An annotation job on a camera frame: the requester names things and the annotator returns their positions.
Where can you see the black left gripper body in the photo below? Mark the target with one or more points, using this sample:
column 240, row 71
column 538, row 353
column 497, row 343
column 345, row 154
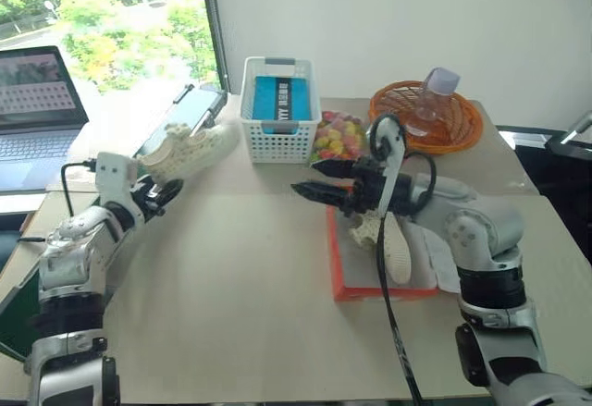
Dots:
column 149, row 198

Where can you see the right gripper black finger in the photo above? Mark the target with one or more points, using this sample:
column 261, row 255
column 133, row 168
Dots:
column 324, row 194
column 335, row 168

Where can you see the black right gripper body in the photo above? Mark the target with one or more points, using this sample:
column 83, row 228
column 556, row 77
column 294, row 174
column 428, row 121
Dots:
column 365, row 186

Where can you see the white perforated shoe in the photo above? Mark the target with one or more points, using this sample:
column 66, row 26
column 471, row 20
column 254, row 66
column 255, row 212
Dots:
column 199, row 149
column 398, row 253

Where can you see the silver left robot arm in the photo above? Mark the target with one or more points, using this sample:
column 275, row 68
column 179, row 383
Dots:
column 74, row 249

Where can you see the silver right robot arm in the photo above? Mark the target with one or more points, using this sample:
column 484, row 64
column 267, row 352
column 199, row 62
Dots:
column 485, row 235

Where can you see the orange shoebox lid tray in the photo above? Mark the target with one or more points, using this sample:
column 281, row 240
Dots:
column 370, row 293

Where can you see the bag of colourful candy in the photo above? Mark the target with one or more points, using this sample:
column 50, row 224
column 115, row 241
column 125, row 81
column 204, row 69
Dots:
column 337, row 140

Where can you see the white plastic slotted basket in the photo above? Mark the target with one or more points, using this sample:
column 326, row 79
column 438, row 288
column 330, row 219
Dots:
column 279, row 147

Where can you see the black tablet with clamp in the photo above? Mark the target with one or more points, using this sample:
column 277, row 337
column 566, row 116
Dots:
column 194, row 110

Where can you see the blue flat box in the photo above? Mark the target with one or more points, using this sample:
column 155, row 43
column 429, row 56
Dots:
column 268, row 101

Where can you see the clear plastic bottle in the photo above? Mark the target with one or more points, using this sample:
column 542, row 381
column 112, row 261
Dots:
column 432, row 101

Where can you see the grey open laptop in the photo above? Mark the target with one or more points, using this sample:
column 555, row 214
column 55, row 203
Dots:
column 37, row 142

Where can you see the orange plastic woven basket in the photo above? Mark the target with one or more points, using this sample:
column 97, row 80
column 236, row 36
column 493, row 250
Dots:
column 462, row 124

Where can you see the dark green board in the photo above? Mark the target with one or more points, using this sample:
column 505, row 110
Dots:
column 16, row 313

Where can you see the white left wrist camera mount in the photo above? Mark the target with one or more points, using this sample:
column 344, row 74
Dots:
column 113, row 170

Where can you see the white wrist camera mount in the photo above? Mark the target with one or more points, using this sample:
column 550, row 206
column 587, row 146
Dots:
column 113, row 170
column 393, row 161

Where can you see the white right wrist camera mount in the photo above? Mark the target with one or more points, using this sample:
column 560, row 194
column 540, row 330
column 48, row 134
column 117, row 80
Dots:
column 393, row 161

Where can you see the dark window frame post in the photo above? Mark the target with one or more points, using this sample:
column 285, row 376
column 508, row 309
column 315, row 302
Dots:
column 217, row 27

